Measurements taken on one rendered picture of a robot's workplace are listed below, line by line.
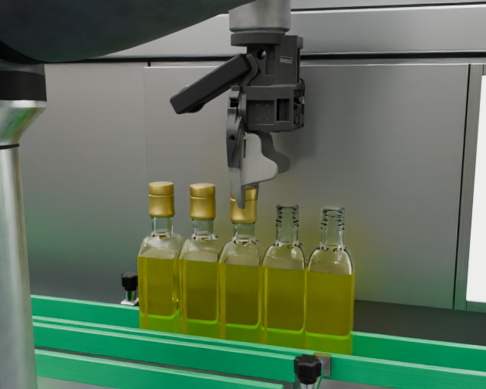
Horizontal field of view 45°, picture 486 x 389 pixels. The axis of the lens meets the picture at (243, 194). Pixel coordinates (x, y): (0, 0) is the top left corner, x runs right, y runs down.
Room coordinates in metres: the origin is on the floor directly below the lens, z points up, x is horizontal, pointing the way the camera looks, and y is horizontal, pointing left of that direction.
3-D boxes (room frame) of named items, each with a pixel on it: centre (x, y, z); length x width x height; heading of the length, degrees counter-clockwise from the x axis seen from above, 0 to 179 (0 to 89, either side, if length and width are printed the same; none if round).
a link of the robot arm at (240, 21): (0.74, -0.02, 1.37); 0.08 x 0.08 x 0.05
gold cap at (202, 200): (0.77, 0.05, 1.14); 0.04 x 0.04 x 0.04
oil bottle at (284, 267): (0.73, -0.06, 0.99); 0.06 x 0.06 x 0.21; 74
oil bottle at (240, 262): (0.75, 0.00, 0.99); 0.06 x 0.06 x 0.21; 73
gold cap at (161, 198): (0.78, 0.11, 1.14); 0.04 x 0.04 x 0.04
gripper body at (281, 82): (0.74, -0.03, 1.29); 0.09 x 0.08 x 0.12; 73
